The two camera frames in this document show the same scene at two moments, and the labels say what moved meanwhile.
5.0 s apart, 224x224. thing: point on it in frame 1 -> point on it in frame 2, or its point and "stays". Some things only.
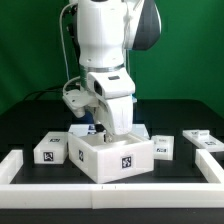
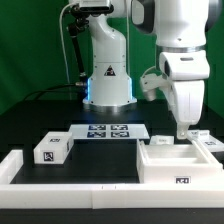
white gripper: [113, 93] -> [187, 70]
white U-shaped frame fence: [110, 195] stays
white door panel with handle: [204, 140] stays
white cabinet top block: [52, 149] stays
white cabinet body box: [128, 155] -> [176, 164]
